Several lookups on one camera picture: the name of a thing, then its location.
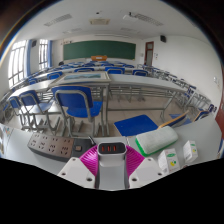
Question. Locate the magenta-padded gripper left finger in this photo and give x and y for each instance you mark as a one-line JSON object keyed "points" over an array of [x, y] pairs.
{"points": [[87, 163]]}

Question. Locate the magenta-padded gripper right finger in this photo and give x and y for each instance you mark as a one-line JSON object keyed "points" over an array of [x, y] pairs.
{"points": [[136, 163]]}

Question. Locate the white charger block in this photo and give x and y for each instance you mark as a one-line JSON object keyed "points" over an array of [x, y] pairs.
{"points": [[111, 166]]}

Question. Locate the small white green-print box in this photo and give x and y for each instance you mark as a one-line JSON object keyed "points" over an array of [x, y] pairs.
{"points": [[168, 161]]}

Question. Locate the white green-edged cloth pack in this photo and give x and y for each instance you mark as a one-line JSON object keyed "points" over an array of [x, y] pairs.
{"points": [[156, 138]]}

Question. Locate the blue chair seat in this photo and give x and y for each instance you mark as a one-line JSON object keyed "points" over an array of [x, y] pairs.
{"points": [[135, 125]]}

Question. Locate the brown-faced power strip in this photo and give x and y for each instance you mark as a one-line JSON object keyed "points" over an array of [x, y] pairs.
{"points": [[50, 145]]}

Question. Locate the blue wooden-edged chair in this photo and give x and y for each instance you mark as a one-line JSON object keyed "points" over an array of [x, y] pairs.
{"points": [[175, 120]]}

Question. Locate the long grey desk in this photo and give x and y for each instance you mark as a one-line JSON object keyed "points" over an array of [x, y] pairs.
{"points": [[140, 81]]}

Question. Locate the stickers and papers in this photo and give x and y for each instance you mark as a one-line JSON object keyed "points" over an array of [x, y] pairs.
{"points": [[6, 136]]}

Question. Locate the grey framed picture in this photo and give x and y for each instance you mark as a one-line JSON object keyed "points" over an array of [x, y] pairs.
{"points": [[81, 76]]}

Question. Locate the group of blue chairs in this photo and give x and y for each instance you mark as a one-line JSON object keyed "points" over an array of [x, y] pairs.
{"points": [[83, 70]]}

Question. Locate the dark red door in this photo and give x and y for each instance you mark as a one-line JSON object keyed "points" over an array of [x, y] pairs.
{"points": [[220, 116]]}

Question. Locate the orange wooden lectern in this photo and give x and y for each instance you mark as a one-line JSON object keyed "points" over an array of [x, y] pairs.
{"points": [[99, 58]]}

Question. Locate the red-brown door with window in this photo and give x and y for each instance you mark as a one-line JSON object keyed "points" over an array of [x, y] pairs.
{"points": [[149, 55]]}

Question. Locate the green chalkboard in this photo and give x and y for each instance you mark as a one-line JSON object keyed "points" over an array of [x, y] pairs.
{"points": [[99, 50]]}

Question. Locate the narrow bright window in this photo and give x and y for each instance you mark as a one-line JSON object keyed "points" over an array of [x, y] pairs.
{"points": [[43, 55]]}

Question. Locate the large bright window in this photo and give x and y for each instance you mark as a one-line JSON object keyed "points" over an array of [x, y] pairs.
{"points": [[16, 63]]}

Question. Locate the ceiling air conditioner panel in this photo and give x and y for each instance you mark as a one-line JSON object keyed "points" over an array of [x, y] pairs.
{"points": [[99, 21]]}

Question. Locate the white ceiling projector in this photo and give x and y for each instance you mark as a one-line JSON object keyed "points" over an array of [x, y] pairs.
{"points": [[130, 16]]}

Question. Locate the group of ceiling lights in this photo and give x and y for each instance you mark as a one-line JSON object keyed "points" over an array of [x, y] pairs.
{"points": [[58, 19]]}

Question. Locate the blue metal-frame chair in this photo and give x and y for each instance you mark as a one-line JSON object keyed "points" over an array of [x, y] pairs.
{"points": [[31, 100], [14, 102], [75, 105]]}

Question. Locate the black wall speaker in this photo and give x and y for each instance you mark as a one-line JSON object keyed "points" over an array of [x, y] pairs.
{"points": [[34, 43], [163, 38]]}

